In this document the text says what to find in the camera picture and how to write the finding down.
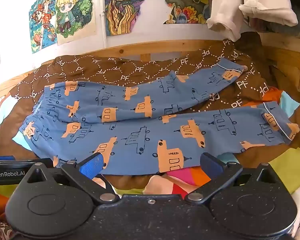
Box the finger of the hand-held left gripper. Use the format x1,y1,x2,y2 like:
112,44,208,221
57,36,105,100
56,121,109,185
0,156,53,167

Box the blue cartoon figure wall poster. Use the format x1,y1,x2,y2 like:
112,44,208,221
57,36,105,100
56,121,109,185
29,0,58,54

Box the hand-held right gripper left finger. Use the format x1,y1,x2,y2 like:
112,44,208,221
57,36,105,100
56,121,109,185
20,152,120,204

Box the blue pants with orange print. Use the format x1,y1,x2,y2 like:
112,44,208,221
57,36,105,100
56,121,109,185
19,59,300,175

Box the cream hanging garment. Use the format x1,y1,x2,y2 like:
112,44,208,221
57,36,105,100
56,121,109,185
238,0,299,27

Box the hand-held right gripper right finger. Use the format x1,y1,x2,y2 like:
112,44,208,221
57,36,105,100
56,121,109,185
185,152,284,203

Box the blond cartoon figure wall poster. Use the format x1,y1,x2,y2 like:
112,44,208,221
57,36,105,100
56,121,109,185
54,0,97,46

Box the colourful bed sheet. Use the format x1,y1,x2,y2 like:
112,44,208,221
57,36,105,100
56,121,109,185
0,87,300,240

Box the swirl pattern wall poster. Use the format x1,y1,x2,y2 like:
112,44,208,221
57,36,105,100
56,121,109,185
104,0,156,37

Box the torn colourful wall poster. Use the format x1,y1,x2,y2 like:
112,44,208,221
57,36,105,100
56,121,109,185
154,0,213,26

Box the brown printed blanket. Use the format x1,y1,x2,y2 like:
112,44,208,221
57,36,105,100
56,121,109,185
0,39,300,170

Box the white wall pipe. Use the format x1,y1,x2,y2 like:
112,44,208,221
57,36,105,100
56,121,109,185
101,10,108,47

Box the wooden bed frame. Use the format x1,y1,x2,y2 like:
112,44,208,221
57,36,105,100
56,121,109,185
0,32,300,100

